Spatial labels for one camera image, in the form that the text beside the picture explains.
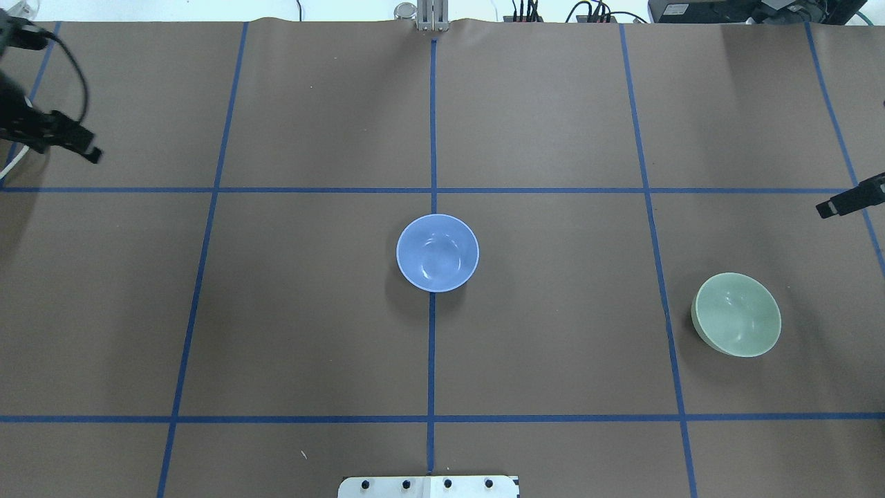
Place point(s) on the green bowl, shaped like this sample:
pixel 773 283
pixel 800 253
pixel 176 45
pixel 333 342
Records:
pixel 736 315

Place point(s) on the blue bowl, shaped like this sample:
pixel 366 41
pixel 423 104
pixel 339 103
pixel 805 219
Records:
pixel 437 253

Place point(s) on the orange black usb hub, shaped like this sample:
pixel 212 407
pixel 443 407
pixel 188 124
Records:
pixel 524 12

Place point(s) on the aluminium frame post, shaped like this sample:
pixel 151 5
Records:
pixel 432 15

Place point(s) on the white pedestal column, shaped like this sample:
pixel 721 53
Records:
pixel 431 486

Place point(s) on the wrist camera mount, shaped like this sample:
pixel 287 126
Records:
pixel 22 33

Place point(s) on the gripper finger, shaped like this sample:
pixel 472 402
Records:
pixel 866 194

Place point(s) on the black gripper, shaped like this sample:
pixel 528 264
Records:
pixel 15 119

